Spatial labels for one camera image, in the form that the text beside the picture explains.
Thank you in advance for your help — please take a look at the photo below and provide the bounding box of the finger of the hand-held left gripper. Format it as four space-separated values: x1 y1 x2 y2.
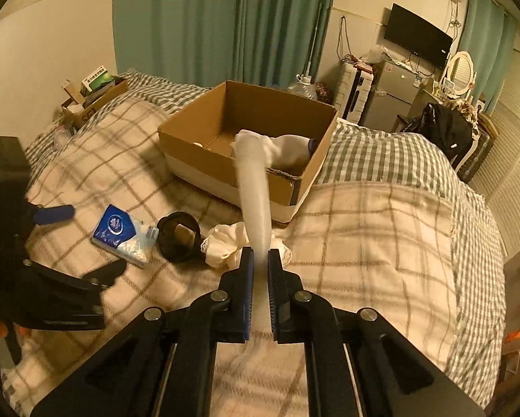
12 259 127 331
25 202 76 227

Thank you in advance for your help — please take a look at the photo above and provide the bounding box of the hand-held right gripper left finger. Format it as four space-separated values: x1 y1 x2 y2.
30 247 255 417

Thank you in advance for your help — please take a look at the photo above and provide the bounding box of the cream plaid blanket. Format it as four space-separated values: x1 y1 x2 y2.
0 95 460 417

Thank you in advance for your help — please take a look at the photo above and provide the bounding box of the large cardboard box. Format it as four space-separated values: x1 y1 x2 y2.
157 80 339 227

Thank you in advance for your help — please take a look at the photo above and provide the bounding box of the small cardboard box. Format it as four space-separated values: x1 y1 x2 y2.
61 75 130 132

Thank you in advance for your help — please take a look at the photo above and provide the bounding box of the long white sock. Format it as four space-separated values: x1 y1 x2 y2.
233 129 273 331

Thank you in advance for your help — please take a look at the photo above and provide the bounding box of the white lace cloth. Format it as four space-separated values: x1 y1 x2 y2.
201 221 294 271

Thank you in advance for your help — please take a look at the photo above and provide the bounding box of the green and white carton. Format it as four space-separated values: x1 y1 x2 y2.
80 65 116 95

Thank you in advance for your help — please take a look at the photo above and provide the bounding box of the silver refrigerator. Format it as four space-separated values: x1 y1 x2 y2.
359 58 421 132

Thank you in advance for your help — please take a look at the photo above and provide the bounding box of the clear water jug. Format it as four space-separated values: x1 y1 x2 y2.
287 75 318 101

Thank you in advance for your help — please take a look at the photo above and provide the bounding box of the teal curtain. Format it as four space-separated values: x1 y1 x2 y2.
111 0 339 88
457 0 518 96

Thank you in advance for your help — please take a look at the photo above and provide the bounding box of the white sock with purple toe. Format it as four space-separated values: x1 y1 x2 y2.
265 136 318 170

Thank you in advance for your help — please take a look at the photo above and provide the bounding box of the black bag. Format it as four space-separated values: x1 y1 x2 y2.
405 103 478 166

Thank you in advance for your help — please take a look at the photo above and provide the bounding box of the black flat television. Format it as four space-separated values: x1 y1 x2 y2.
383 3 454 70

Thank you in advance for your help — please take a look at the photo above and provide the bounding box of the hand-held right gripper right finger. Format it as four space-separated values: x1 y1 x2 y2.
267 248 489 417

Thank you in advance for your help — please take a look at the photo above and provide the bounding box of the white narrow cabinet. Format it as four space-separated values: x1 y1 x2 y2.
335 62 375 122

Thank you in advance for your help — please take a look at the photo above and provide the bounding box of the blue tissue pack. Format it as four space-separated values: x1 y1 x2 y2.
90 204 158 269

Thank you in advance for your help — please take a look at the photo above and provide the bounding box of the white oval mirror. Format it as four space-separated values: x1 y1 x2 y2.
442 51 478 98

